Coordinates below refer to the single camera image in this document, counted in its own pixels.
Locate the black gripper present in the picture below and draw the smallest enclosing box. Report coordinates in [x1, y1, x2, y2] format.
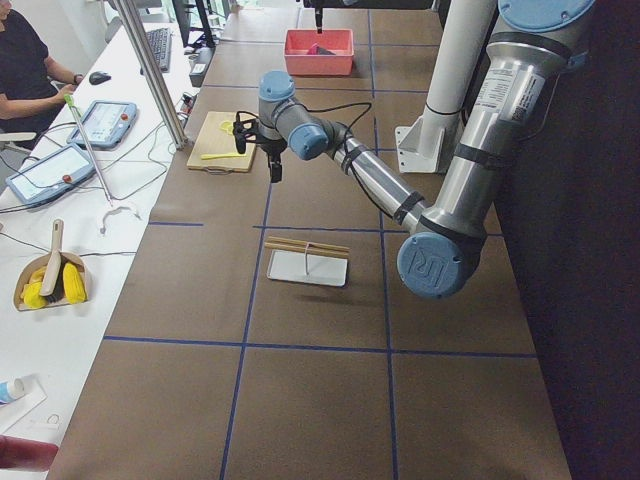
[255, 6, 323, 182]

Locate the pink and grey cloth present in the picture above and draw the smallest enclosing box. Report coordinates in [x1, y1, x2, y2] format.
[306, 43, 335, 56]

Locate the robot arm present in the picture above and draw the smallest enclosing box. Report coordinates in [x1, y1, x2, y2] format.
[301, 0, 440, 34]
[235, 1, 595, 298]

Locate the pink plastic bin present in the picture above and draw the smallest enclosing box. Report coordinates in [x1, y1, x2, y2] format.
[284, 29, 354, 77]

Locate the wooden cutting board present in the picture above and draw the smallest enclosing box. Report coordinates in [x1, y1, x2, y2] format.
[186, 111, 255, 174]

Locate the yellow plastic knife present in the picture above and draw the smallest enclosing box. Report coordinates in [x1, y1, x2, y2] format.
[200, 152, 246, 160]

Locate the black device box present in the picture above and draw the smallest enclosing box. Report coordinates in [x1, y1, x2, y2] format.
[189, 47, 215, 88]

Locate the black keyboard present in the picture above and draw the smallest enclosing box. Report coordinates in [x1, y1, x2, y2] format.
[146, 27, 172, 73]

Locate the white towel rack stand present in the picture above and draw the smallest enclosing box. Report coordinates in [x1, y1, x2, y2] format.
[264, 236, 350, 287]

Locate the upper teach pendant tablet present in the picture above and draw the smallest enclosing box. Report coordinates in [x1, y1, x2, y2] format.
[70, 100, 138, 151]

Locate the teach pendant tablet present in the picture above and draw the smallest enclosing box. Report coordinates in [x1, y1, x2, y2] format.
[70, 100, 138, 151]
[5, 144, 95, 206]

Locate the black computer mouse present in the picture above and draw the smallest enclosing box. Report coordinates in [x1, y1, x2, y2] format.
[88, 71, 111, 85]

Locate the silver reacher grabber stick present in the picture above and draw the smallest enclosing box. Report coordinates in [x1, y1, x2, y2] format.
[63, 94, 141, 235]

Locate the lower teach pendant tablet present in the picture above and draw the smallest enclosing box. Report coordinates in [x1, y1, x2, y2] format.
[5, 144, 95, 206]

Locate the person in black shirt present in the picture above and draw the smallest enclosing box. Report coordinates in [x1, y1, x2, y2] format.
[1, 1, 84, 135]

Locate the beige dustpan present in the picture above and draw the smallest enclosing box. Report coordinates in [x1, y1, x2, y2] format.
[13, 252, 90, 311]

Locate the beige hand brush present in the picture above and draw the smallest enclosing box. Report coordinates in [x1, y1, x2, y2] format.
[40, 219, 64, 303]

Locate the yellow cloth in dustpan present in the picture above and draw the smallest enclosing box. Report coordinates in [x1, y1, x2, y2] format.
[19, 261, 88, 309]

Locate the blue white tube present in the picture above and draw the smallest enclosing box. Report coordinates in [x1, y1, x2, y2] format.
[0, 378, 26, 406]

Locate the red object at corner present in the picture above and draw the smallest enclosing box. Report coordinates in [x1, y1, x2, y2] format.
[1, 435, 59, 472]

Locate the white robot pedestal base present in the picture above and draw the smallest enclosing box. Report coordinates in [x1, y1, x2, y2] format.
[394, 0, 496, 175]

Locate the aluminium frame post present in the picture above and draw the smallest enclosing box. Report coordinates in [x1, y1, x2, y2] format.
[114, 0, 188, 151]

